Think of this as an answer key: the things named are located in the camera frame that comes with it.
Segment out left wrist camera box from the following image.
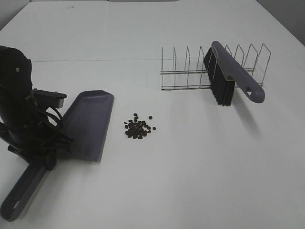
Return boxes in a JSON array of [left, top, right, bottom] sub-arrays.
[[32, 88, 67, 109]]

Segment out grey plastic dustpan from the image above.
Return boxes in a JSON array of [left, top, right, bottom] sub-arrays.
[[0, 90, 114, 221]]

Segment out pile of coffee beans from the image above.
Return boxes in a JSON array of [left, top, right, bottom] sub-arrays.
[[123, 113, 157, 139]]

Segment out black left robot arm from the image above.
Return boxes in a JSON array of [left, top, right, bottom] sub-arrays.
[[0, 46, 73, 171]]

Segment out grey hand brush black bristles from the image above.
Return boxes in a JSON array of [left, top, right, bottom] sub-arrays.
[[203, 41, 265, 106]]

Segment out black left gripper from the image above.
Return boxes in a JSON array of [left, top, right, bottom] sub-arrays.
[[0, 104, 73, 170]]

